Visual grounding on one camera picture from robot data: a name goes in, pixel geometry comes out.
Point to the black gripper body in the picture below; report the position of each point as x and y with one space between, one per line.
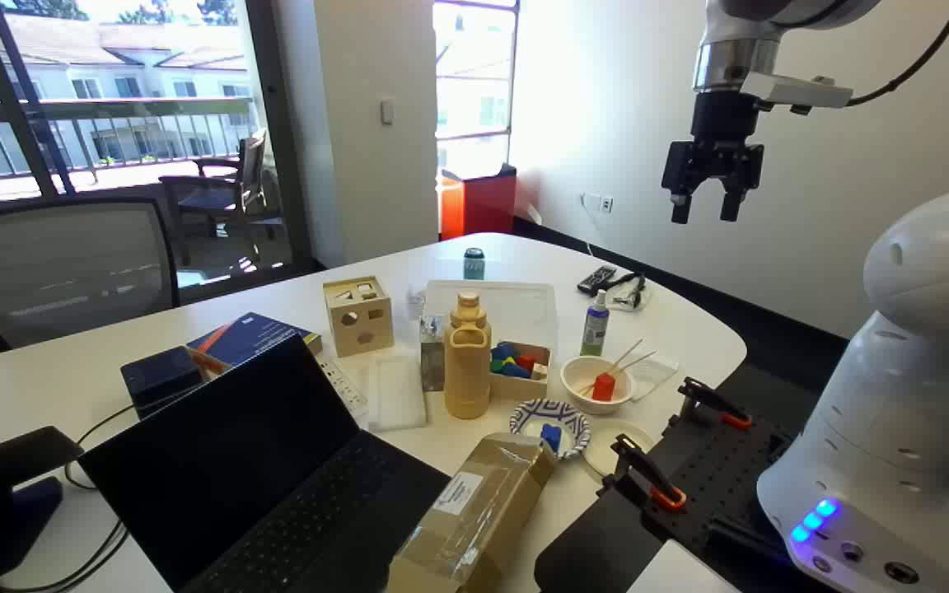
715 152

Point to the light wooden chopstick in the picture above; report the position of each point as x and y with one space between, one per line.
636 363
626 358

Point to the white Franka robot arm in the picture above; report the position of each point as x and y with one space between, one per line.
914 383

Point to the black eyeglasses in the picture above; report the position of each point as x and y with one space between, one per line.
631 290

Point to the black keyboard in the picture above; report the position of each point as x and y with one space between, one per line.
593 280

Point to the white spray bottle green label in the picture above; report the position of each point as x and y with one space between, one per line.
593 329

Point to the red orange cabinet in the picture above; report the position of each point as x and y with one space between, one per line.
487 202

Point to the red wooden block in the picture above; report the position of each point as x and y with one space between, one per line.
531 361
603 386

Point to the white round bowl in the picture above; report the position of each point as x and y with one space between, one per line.
576 383

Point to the teal drink can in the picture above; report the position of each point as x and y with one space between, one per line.
474 264

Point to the blue white patterned plate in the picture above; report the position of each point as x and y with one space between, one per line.
529 417

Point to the tan yellow water bottle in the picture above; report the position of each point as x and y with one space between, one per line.
468 368

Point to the small clear glass jar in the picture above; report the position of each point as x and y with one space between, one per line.
431 358

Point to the clear flat plastic tray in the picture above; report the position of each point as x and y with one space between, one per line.
395 390

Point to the wooden shape sorter cube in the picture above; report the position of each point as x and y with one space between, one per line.
360 319

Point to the brown patio chair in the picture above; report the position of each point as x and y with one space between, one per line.
215 198

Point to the black laptop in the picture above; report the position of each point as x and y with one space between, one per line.
246 471

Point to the black flat box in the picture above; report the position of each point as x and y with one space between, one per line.
161 379

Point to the balcony railing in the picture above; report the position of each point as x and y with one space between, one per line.
133 111

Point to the grey mesh office chair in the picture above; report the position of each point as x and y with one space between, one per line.
56 268

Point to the white wall outlet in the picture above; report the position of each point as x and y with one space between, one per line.
593 202

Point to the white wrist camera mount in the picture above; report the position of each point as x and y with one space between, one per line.
797 89

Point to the white light switch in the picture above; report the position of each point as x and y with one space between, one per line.
386 111

